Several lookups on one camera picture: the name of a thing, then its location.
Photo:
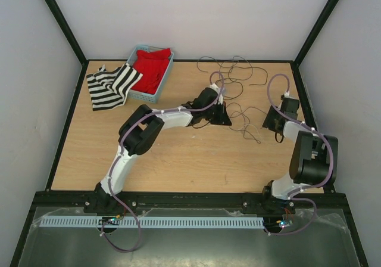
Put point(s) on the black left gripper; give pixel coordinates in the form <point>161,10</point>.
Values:
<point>223,118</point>

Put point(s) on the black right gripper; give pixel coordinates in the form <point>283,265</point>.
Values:
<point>267,121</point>

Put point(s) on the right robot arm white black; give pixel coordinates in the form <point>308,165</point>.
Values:
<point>314,159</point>

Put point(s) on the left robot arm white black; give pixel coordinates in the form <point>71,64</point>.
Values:
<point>138,134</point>

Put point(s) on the light blue plastic basket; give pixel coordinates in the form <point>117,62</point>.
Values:
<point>144,96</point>

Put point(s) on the red cloth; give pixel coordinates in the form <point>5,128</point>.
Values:
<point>152,66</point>

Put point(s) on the black white striped cloth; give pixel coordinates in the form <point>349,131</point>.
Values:
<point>109,90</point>

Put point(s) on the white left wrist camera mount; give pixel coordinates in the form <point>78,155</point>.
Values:
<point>219,91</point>

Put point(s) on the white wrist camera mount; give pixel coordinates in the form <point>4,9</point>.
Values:
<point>219,91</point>
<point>286,94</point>

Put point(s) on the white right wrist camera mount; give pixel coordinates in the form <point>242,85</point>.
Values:
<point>286,94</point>

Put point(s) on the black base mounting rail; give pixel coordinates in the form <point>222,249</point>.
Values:
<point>247,203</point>

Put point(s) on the light blue slotted cable duct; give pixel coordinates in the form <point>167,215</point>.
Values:
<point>152,222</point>

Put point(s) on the black cage frame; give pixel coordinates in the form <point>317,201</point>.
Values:
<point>71,37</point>

